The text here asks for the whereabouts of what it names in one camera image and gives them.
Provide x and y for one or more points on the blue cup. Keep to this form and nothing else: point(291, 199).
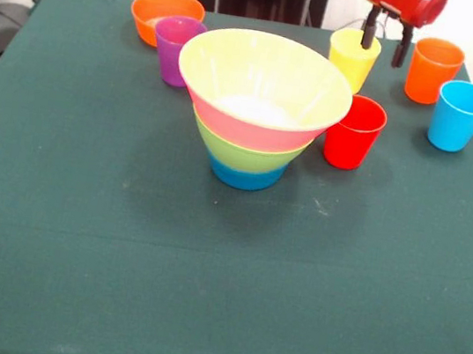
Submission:
point(453, 125)

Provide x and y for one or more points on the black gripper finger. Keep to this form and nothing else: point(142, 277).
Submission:
point(368, 34)
point(400, 50)

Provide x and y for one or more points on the orange cup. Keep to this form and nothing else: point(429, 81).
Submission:
point(424, 80)

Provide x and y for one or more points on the purple cup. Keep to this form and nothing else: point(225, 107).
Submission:
point(170, 56)

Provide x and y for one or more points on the red cup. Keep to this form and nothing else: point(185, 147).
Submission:
point(352, 145)

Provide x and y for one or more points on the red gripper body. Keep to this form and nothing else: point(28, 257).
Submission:
point(405, 2)

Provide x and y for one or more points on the yellow cup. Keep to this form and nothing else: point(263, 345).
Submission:
point(351, 65)

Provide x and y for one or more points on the dark green table cloth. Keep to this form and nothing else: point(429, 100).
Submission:
point(245, 298)

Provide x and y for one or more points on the large pink bowl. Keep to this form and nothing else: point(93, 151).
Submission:
point(252, 132)

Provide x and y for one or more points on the blue bowl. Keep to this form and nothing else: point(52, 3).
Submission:
point(245, 179)

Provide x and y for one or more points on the large orange bowl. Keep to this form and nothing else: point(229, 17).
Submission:
point(258, 64)

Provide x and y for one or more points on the green bowl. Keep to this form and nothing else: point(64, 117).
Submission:
point(244, 158)

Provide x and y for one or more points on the small dark orange bowl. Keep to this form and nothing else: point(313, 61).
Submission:
point(147, 25)

